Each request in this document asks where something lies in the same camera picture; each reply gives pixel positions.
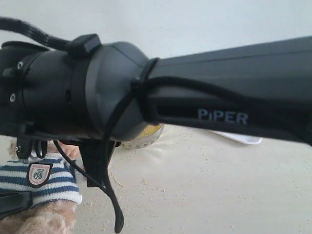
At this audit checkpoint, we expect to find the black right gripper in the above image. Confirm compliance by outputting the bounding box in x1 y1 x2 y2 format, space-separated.
14 139 121 187

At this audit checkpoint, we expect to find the pink teddy bear striped shirt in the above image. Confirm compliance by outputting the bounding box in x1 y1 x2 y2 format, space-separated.
0 140 86 234

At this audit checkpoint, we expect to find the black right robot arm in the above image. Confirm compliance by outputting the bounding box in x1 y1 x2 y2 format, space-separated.
0 35 312 183

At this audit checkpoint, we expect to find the steel bowl of millet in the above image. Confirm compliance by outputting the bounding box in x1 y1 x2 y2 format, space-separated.
121 124 164 149

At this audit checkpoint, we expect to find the white rectangular plastic tray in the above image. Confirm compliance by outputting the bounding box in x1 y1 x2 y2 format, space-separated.
211 131 263 145

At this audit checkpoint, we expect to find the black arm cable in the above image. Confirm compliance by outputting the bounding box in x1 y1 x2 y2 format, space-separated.
0 16 312 226

